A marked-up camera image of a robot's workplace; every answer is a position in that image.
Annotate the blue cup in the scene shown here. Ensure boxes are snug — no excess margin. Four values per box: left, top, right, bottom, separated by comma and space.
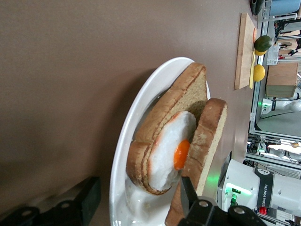
269, 0, 301, 16

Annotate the white round plate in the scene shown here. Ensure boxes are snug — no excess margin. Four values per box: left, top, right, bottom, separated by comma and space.
109, 56, 211, 226

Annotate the green avocado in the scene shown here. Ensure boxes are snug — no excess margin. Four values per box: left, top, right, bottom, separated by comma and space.
253, 35, 272, 52

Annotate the dark grey folded cloth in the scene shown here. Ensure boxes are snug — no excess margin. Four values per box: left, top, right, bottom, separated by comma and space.
250, 0, 265, 16

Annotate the plain bread slice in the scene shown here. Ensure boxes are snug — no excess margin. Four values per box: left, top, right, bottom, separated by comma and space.
164, 97, 228, 226

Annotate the wooden box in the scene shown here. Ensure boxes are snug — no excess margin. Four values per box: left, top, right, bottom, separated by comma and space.
265, 62, 299, 98

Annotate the white wire cup rack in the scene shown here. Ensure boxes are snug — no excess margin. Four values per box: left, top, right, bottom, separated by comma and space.
258, 0, 301, 22

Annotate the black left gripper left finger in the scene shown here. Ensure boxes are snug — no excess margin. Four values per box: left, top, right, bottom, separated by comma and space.
40, 177, 102, 226

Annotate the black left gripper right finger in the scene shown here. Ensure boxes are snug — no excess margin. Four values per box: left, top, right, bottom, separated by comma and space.
178, 176, 229, 226

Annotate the wooden cutting board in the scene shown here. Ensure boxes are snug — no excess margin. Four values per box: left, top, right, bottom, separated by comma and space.
234, 13, 258, 90

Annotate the toy fried egg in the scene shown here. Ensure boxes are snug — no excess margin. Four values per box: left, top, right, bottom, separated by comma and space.
147, 110, 197, 192

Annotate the bread slice under egg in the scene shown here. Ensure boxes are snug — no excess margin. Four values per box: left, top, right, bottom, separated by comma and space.
126, 62, 209, 196

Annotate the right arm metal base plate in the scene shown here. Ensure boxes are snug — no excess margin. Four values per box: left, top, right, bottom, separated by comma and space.
218, 151, 233, 189

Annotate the yellow plastic fork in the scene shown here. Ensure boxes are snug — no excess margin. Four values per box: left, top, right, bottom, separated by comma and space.
249, 50, 256, 89

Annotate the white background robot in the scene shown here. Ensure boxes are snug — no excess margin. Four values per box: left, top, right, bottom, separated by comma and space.
260, 93, 301, 114

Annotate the aluminium cell frame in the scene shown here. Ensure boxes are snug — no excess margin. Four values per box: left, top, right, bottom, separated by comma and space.
246, 14, 301, 165

